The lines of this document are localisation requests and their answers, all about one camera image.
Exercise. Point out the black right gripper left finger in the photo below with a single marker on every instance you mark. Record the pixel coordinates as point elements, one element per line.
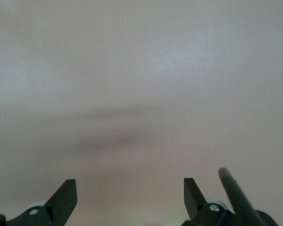
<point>61,204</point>

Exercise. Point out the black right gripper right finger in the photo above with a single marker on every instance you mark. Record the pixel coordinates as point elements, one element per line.
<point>195,207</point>

